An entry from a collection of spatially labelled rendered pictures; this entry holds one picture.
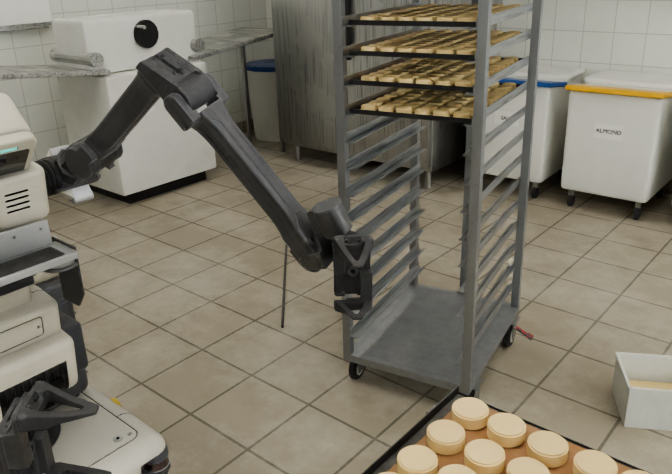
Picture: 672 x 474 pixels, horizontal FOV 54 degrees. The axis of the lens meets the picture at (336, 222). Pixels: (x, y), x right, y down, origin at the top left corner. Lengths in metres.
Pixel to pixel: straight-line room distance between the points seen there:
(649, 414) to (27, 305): 1.93
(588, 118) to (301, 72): 2.07
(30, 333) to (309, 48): 3.60
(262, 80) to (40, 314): 4.39
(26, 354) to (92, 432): 0.45
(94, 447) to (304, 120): 3.53
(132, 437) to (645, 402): 1.62
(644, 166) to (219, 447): 2.85
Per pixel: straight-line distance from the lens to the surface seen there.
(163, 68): 1.28
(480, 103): 1.95
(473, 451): 0.89
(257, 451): 2.33
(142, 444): 2.00
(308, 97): 5.02
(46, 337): 1.76
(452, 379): 2.37
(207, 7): 6.08
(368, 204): 2.36
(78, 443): 2.05
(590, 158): 4.25
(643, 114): 4.11
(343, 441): 2.33
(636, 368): 2.66
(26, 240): 1.62
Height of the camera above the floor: 1.50
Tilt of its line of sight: 22 degrees down
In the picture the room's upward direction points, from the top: 2 degrees counter-clockwise
